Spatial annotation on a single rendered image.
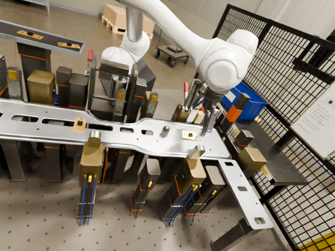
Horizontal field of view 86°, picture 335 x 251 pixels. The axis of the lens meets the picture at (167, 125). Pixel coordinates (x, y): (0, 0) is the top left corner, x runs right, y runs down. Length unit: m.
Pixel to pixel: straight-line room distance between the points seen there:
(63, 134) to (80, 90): 0.22
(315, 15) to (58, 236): 4.20
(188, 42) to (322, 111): 0.75
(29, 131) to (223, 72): 0.62
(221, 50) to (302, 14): 3.78
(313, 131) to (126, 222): 0.95
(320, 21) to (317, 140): 3.20
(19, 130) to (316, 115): 1.21
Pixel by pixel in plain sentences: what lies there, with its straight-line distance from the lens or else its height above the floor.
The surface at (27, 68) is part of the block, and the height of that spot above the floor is 1.02.
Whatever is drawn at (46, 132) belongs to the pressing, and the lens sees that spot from 0.73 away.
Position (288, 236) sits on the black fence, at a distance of 1.22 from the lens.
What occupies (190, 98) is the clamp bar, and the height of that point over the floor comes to 1.12.
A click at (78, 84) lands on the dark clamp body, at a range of 0.84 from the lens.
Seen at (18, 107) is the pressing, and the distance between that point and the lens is 0.84.
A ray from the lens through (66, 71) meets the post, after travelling 0.87.
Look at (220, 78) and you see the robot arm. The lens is 0.47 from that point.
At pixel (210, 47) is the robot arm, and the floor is 1.42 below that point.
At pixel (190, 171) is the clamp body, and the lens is 0.65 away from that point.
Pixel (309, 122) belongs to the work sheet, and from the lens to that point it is 1.11.
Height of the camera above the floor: 1.50
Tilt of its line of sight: 36 degrees down
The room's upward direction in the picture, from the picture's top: 24 degrees clockwise
